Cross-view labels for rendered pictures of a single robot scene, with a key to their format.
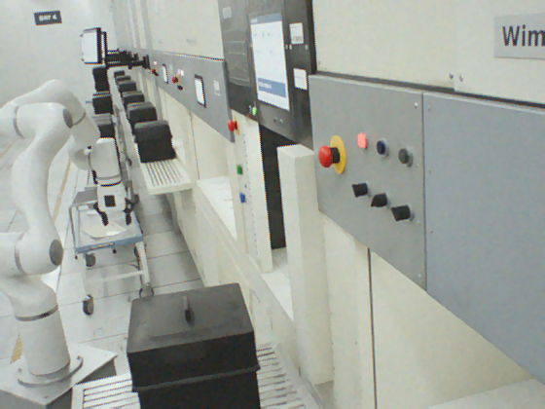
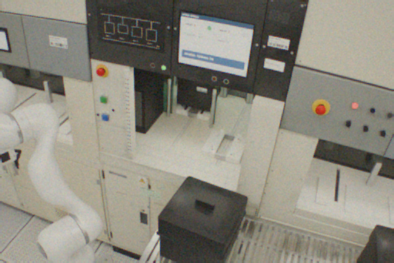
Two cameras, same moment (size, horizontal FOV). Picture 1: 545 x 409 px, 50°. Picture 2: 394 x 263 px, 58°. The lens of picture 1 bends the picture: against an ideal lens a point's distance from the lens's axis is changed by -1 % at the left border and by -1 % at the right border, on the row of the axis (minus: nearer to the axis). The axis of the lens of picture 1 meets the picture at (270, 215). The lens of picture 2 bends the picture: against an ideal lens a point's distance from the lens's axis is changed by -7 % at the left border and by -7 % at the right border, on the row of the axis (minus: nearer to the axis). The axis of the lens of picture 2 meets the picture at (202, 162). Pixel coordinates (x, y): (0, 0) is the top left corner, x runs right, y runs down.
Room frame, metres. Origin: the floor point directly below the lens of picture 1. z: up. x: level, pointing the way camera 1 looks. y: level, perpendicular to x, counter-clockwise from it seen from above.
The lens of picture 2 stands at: (0.82, 1.17, 2.12)
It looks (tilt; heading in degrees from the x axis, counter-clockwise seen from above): 40 degrees down; 299
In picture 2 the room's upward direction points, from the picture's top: 6 degrees clockwise
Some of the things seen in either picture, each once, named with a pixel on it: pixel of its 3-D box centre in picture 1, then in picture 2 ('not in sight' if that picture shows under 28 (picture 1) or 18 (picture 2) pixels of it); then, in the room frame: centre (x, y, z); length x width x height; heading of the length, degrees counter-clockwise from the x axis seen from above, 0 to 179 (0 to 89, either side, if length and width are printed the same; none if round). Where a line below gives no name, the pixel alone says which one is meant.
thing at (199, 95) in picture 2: not in sight; (199, 82); (1.84, -0.58, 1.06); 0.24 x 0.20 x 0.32; 14
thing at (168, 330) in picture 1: (190, 326); (204, 212); (1.30, 0.22, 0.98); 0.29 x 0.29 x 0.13; 8
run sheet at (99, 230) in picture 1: (104, 228); not in sight; (3.79, 1.12, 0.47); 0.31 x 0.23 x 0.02; 35
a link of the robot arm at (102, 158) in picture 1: (104, 157); not in sight; (2.13, 0.58, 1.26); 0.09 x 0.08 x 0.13; 79
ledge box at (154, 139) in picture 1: (153, 140); not in sight; (4.34, 0.80, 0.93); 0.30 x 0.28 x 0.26; 11
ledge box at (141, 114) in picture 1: (143, 121); not in sight; (5.50, 1.09, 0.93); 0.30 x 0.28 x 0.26; 16
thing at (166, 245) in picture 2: (197, 372); (201, 232); (1.30, 0.22, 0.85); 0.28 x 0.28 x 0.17; 8
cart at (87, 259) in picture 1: (113, 250); not in sight; (3.97, 1.14, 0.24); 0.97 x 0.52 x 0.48; 16
